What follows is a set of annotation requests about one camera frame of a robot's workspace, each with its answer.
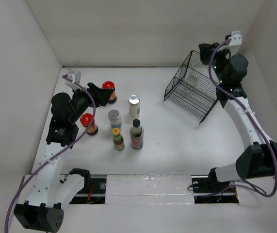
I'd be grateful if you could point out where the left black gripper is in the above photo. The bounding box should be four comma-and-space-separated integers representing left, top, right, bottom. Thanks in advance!
69, 83, 112, 123

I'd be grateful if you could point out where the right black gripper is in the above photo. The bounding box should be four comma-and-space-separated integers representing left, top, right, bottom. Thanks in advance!
198, 41, 231, 84

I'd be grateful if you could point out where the red lid sauce jar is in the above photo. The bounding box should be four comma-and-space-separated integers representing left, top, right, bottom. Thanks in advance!
80, 113, 98, 136
102, 81, 117, 104

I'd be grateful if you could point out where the blue label shaker silver lid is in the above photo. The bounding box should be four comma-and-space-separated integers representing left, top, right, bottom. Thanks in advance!
108, 109, 122, 131

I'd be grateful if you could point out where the white shaker silver lid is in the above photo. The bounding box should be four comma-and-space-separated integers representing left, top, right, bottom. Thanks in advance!
128, 95, 141, 119

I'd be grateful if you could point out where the yellow cap sauce bottle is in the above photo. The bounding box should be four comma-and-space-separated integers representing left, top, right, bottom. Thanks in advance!
112, 128, 125, 151

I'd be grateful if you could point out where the black cap sauce bottle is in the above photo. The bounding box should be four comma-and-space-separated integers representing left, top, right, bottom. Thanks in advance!
130, 119, 144, 150

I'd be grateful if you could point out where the glass oil bottle gold spout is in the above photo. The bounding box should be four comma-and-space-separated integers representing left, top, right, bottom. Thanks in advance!
186, 61, 203, 88

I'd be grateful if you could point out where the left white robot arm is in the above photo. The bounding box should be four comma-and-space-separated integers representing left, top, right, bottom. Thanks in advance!
14, 83, 113, 233

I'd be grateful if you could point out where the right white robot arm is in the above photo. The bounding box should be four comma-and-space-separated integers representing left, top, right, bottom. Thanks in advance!
199, 43, 277, 191

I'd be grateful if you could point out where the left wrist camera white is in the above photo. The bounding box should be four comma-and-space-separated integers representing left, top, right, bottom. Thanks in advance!
62, 70, 81, 90

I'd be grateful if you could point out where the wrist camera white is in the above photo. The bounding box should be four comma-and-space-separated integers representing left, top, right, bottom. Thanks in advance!
225, 31, 242, 47
62, 70, 81, 90

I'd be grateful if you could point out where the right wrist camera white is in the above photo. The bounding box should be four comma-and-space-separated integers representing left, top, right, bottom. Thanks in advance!
225, 31, 242, 47

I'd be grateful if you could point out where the black wire basket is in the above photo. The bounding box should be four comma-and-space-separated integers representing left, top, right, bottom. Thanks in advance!
163, 50, 218, 123

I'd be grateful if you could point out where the left base mount rail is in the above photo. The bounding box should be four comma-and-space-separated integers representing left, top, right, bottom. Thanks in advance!
59, 168, 107, 204

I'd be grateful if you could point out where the base mount rail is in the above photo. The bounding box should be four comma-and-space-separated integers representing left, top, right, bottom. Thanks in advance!
187, 168, 239, 204
59, 168, 107, 204

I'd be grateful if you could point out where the right base mount rail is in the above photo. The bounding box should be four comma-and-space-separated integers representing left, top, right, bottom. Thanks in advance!
187, 168, 239, 204

